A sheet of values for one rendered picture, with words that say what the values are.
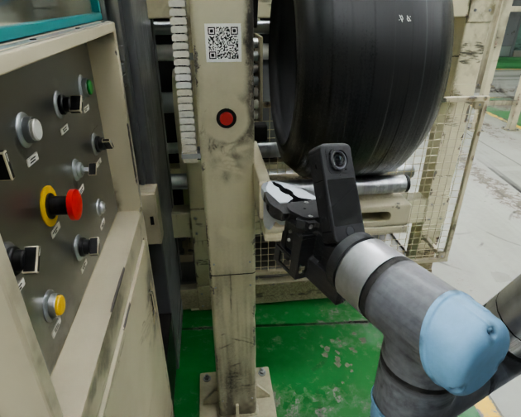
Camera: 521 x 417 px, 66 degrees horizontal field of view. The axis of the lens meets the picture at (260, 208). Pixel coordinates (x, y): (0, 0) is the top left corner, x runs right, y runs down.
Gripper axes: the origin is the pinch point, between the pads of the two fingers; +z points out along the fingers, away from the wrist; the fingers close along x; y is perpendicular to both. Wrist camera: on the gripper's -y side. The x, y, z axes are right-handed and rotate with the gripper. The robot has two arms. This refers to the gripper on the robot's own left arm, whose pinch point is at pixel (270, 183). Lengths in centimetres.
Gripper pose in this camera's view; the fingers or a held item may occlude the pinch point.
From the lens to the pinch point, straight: 59.4
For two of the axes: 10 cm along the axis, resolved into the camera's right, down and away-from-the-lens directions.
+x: 8.7, -1.0, 4.9
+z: -4.8, -4.1, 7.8
